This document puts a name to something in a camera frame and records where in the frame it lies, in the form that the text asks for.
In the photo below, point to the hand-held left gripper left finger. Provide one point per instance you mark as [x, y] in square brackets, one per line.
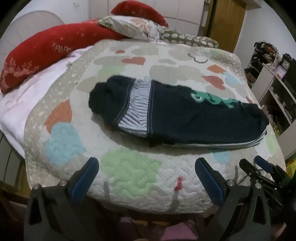
[83, 185]

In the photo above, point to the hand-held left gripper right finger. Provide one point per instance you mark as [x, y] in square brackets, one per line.
[210, 183]

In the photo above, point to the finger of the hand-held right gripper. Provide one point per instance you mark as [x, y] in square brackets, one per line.
[263, 163]
[251, 169]

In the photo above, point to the dark navy striped pants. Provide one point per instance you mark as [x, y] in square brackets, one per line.
[185, 113]

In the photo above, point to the green yellow box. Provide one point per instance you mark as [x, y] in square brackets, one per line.
[291, 168]

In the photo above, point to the pastel heart patterned quilt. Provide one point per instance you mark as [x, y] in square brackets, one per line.
[129, 171]

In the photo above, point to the white shelf unit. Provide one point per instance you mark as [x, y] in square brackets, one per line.
[275, 97]

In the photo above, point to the pink cloth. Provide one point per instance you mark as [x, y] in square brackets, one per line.
[161, 229]

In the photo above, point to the small dark table clock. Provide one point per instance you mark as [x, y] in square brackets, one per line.
[285, 62]

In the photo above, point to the pale pink bed sheet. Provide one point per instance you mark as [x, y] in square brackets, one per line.
[20, 102]

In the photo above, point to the dark cluttered shelf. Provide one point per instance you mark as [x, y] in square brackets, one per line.
[261, 55]

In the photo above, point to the red printed bolster pillow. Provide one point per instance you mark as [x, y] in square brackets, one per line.
[41, 51]

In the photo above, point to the olive dotted pillow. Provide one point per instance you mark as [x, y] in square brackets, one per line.
[185, 38]

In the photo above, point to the brown wooden door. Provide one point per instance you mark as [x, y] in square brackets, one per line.
[227, 20]

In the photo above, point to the floral white pillow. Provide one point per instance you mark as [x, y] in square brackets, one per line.
[129, 26]

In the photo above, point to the white round headboard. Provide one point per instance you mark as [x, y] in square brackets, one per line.
[30, 25]

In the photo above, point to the white wardrobe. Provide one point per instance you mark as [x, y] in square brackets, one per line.
[180, 11]

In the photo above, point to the plain red pillow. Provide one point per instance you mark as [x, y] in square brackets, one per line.
[141, 11]

